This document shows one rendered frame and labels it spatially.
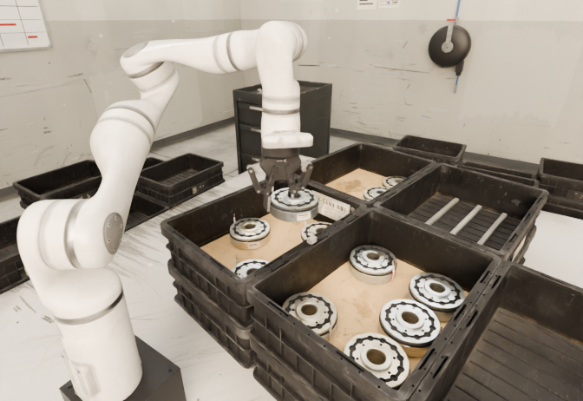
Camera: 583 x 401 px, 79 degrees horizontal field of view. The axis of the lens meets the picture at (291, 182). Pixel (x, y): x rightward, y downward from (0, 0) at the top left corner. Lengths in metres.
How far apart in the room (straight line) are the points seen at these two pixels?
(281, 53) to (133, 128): 0.27
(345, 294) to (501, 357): 0.28
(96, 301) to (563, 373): 0.72
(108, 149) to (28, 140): 3.08
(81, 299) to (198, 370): 0.34
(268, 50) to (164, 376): 0.57
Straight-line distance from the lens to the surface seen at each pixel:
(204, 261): 0.72
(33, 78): 3.64
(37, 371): 0.96
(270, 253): 0.88
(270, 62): 0.63
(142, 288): 1.05
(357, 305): 0.76
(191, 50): 0.73
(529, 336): 0.81
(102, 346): 0.62
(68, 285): 0.58
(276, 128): 0.66
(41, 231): 0.53
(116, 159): 0.58
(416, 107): 4.08
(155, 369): 0.73
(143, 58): 0.79
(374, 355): 0.65
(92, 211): 0.51
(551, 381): 0.76
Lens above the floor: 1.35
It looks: 25 degrees down
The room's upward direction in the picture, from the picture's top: straight up
